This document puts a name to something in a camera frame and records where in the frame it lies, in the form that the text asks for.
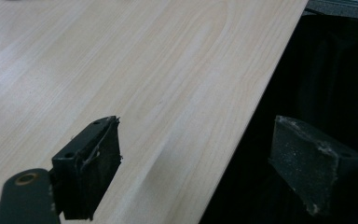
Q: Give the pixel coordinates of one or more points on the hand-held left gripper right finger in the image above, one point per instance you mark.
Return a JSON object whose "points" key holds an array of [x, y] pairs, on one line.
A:
{"points": [[307, 168]]}

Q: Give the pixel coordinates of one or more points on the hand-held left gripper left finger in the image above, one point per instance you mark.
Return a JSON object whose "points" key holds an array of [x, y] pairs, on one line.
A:
{"points": [[85, 168]]}

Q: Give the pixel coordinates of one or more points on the grey metal rail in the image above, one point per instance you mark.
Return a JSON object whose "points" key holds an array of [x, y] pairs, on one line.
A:
{"points": [[341, 6]]}

